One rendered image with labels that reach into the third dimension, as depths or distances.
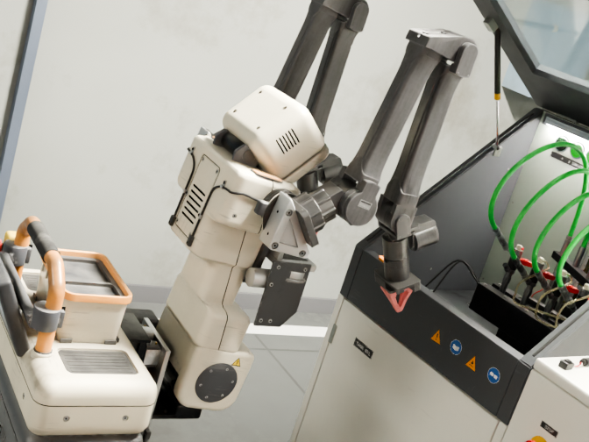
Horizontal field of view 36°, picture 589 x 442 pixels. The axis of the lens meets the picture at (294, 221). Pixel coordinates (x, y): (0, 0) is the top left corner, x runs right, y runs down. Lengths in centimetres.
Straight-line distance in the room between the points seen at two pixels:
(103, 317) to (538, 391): 100
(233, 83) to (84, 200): 81
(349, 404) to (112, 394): 101
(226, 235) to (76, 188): 199
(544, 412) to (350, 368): 68
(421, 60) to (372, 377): 105
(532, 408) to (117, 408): 96
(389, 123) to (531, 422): 80
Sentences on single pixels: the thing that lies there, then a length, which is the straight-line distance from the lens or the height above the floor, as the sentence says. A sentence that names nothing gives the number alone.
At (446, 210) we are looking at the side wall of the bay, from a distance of 277.
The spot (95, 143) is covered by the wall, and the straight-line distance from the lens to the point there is 385.
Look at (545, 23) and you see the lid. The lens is 251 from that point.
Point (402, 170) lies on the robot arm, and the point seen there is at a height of 132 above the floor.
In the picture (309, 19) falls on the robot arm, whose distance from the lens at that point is 223.
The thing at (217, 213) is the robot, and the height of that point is 113.
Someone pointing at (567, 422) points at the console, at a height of 89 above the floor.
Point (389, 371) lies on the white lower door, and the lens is 253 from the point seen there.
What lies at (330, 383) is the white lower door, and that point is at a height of 54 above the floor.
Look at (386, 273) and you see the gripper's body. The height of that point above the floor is 108.
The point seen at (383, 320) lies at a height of 81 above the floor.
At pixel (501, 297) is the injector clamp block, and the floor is 98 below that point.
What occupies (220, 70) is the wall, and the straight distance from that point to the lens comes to 394.
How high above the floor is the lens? 169
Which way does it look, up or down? 16 degrees down
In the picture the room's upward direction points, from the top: 17 degrees clockwise
